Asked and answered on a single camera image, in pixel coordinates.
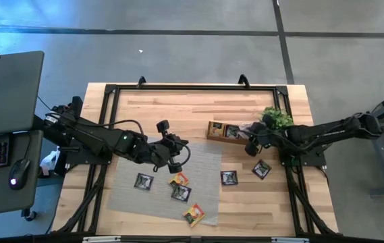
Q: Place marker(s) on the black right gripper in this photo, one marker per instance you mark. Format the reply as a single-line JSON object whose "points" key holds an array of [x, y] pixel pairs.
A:
{"points": [[272, 136]]}

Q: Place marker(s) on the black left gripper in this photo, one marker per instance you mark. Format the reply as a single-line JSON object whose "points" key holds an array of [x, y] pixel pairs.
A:
{"points": [[159, 152]]}

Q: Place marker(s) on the white orange tea packet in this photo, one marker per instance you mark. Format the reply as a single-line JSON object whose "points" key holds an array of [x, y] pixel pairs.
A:
{"points": [[245, 127]]}

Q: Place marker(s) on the yellow orange tea packet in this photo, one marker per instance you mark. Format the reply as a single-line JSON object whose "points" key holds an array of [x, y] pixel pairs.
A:
{"points": [[194, 215], [217, 129], [179, 179]]}

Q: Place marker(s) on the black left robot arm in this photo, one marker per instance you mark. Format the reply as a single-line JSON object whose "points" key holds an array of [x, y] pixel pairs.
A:
{"points": [[90, 135]]}

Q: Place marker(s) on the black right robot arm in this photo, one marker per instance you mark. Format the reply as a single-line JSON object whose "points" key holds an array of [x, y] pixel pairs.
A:
{"points": [[330, 128]]}

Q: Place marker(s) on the green artificial plant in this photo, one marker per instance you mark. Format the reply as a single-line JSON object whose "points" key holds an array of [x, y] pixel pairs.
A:
{"points": [[279, 118]]}

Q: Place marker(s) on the brown wooden compartment tray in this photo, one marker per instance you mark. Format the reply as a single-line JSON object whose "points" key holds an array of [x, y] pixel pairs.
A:
{"points": [[227, 139]]}

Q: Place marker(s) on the grey woven placemat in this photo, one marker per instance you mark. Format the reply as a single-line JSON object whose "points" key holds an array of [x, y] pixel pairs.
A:
{"points": [[127, 202]]}

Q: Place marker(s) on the black desk leg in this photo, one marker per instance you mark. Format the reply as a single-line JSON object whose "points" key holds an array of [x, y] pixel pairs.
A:
{"points": [[76, 102]]}

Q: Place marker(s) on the white plastic object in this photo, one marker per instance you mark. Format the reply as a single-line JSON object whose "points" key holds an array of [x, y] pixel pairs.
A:
{"points": [[48, 163]]}

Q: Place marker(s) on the black computer mouse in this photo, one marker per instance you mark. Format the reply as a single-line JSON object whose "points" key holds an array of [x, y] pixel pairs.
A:
{"points": [[19, 173]]}

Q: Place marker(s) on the grey two-tier desk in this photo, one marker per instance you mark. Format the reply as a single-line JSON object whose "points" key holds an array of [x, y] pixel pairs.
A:
{"points": [[6, 94]]}

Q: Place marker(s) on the black frame hook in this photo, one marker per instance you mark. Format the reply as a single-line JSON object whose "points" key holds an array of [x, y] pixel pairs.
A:
{"points": [[245, 79], [141, 78]]}

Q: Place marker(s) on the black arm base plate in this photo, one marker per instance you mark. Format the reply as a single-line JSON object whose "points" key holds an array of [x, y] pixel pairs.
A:
{"points": [[313, 159], [77, 157]]}

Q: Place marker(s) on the white frame bracket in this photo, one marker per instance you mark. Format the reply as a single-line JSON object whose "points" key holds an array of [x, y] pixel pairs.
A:
{"points": [[289, 240], [101, 239]]}

